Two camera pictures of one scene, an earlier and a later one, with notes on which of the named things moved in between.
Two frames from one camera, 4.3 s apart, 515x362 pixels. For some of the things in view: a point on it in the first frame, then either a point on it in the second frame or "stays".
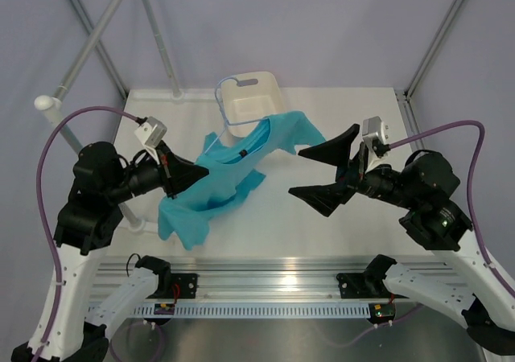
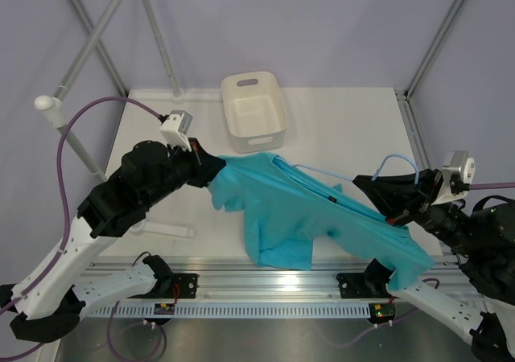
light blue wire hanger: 228,124 -> 374,174
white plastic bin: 249,98 stays
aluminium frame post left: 76,4 stays
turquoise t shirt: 188,215 -> 292,215
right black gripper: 350,171 -> 395,195
